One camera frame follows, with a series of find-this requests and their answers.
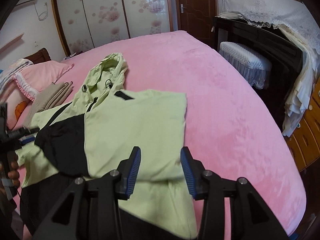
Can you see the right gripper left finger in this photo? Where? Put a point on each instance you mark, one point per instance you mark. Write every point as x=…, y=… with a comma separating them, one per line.
x=128, y=169

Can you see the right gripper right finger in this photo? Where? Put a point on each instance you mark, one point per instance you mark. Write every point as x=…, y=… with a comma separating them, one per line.
x=192, y=170

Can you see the green and black hooded jacket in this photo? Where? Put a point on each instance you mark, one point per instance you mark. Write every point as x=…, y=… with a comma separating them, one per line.
x=92, y=134

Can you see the person's left hand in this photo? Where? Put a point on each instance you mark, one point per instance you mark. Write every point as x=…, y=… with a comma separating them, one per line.
x=12, y=173

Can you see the pink cartoon cushion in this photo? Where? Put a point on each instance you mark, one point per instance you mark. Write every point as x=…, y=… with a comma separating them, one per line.
x=16, y=103

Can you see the pink bed sheet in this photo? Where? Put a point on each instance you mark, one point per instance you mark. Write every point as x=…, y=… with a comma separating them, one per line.
x=227, y=125

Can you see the pink ruffled pillow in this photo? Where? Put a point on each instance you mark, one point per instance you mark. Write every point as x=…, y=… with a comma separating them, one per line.
x=34, y=78

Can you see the folded beige knit sweater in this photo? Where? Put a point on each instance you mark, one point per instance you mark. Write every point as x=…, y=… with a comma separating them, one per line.
x=54, y=95

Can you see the floral folded quilt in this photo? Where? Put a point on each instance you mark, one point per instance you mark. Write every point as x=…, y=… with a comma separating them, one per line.
x=7, y=74

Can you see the wooden headboard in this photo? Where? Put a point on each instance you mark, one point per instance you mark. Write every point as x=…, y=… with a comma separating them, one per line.
x=40, y=56

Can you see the wooden drawer cabinet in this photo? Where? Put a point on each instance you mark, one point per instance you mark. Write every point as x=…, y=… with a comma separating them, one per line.
x=304, y=143

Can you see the white covered piano stool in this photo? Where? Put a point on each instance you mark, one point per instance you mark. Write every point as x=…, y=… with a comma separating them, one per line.
x=253, y=67

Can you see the floral sliding wardrobe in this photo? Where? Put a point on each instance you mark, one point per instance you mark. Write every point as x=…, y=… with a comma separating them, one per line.
x=86, y=24

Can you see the black piano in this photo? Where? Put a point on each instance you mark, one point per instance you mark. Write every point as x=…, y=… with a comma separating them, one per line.
x=286, y=59

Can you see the brown wooden door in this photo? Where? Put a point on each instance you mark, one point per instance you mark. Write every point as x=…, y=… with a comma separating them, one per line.
x=196, y=18

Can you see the white lace cover cloth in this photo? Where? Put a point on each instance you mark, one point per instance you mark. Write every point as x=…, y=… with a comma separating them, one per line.
x=292, y=14

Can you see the pink wall shelf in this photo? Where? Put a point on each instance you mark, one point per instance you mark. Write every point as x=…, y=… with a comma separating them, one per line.
x=11, y=42

